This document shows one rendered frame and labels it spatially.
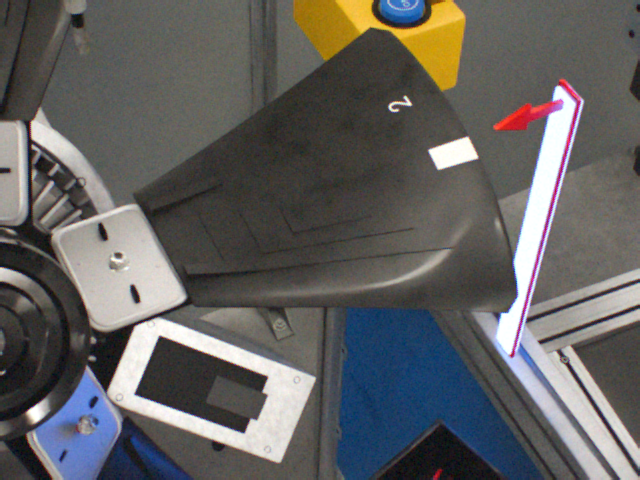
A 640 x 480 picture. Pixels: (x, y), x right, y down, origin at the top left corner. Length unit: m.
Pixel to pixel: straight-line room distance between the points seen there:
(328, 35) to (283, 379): 0.38
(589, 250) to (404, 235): 1.58
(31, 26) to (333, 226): 0.23
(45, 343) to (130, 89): 1.01
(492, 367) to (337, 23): 0.36
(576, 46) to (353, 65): 1.31
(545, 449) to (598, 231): 1.30
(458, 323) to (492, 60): 0.90
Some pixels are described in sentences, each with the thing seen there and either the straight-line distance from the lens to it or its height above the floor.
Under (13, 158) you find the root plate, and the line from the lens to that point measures 0.75.
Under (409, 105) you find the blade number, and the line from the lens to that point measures 0.86.
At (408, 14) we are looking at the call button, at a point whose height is 1.08.
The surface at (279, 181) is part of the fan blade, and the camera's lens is 0.82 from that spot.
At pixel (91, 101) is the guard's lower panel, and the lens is 1.69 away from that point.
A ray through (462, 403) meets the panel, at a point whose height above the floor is 0.68.
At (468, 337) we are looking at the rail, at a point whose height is 0.82.
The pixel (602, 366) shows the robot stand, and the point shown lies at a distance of 1.97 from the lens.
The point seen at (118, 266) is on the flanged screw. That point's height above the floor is 1.19.
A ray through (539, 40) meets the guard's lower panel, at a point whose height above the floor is 0.45.
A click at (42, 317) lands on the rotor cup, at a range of 0.72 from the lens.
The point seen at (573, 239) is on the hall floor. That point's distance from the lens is 2.39.
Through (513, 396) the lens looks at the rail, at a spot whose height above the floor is 0.83.
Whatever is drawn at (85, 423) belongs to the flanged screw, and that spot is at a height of 1.13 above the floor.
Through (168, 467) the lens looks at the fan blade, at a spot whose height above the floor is 1.04.
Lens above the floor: 1.80
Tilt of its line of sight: 51 degrees down
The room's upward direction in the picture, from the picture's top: 2 degrees clockwise
